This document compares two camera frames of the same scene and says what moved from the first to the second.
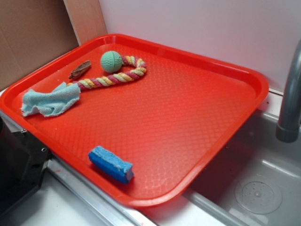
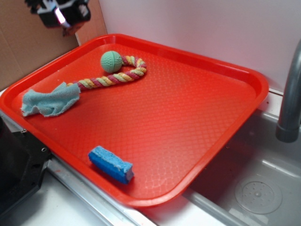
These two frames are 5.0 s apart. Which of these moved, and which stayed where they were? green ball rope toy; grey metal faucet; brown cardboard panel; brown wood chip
Moved: brown wood chip
Stayed: brown cardboard panel; grey metal faucet; green ball rope toy
